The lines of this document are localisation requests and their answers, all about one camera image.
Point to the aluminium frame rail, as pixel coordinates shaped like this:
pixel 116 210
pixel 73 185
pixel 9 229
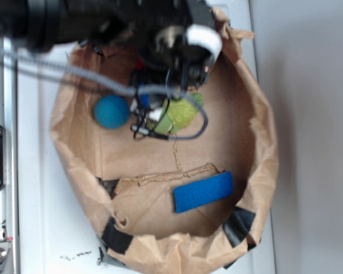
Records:
pixel 9 231

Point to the blue sponge block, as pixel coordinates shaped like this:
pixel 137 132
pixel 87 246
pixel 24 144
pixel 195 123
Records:
pixel 202 192

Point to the brown paper-lined bin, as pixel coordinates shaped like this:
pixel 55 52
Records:
pixel 126 187

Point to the blue textured ball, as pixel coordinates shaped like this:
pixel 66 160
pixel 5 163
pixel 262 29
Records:
pixel 111 112

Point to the white plastic tray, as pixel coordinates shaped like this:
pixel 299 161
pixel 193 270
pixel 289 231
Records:
pixel 55 234

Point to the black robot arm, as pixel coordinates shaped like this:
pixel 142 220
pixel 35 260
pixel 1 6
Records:
pixel 40 25

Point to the green plush toy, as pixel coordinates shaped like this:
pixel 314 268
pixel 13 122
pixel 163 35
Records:
pixel 175 115

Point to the red paper ball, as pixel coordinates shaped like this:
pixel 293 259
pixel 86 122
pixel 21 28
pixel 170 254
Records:
pixel 140 65

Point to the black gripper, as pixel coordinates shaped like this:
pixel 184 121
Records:
pixel 177 40

